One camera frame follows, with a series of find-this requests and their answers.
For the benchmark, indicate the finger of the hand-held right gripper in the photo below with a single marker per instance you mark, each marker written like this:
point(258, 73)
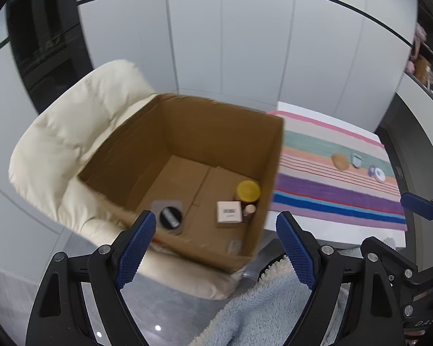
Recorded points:
point(393, 256)
point(418, 205)

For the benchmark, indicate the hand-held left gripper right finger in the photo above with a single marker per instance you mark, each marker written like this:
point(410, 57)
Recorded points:
point(296, 248)

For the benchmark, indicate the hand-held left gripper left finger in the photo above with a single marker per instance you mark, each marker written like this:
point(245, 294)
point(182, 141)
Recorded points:
point(137, 248)

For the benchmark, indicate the pale grey square plastic device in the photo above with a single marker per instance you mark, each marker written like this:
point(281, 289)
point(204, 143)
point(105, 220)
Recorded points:
point(166, 203)

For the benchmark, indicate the small bottle with tan cap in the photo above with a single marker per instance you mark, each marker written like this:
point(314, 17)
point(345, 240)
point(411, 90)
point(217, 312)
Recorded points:
point(249, 211)

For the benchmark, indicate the jar with yellow lid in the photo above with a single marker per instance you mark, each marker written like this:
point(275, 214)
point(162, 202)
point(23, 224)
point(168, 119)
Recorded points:
point(248, 189)

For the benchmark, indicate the brown cardboard box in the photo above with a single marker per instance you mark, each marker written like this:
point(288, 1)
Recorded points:
point(202, 133)

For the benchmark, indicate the black round item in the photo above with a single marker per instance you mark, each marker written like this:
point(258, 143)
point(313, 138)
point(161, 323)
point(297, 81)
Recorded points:
point(166, 220)

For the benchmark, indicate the round white tin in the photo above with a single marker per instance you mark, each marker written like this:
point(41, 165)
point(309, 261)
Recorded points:
point(379, 174)

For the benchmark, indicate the small purple item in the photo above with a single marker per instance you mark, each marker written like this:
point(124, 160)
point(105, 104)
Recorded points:
point(371, 170)

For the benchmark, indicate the small clear container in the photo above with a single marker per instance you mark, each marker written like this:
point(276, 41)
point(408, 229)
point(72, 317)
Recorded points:
point(234, 247)

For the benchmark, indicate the striped colourful table cloth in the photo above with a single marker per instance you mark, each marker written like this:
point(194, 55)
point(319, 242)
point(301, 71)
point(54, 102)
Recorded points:
point(328, 194)

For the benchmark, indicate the light blue fleece garment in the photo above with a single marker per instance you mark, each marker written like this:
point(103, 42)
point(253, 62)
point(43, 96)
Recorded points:
point(256, 310)

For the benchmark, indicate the small white carton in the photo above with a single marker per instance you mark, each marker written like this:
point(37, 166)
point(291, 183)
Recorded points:
point(229, 212)

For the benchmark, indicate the small grey square item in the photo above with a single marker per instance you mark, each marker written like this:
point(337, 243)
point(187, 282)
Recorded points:
point(356, 161)

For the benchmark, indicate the cream padded chair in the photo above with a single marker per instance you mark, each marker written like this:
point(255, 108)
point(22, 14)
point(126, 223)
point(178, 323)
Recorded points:
point(57, 144)

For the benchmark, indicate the pink plush toy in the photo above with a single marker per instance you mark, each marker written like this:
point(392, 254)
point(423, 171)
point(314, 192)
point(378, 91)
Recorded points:
point(418, 41)

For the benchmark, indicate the black glass cabinet panel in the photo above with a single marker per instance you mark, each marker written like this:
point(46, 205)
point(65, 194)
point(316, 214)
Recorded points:
point(47, 50)

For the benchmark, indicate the wall shelf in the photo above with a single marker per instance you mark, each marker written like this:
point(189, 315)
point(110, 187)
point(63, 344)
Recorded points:
point(431, 90)

